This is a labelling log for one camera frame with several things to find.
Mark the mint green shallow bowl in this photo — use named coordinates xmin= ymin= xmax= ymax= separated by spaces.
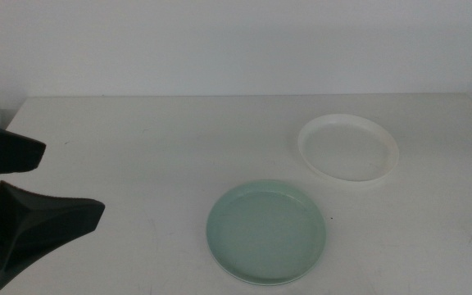
xmin=206 ymin=179 xmax=327 ymax=285

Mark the white shallow bowl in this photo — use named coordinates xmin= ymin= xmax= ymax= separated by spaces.
xmin=297 ymin=113 xmax=400 ymax=184

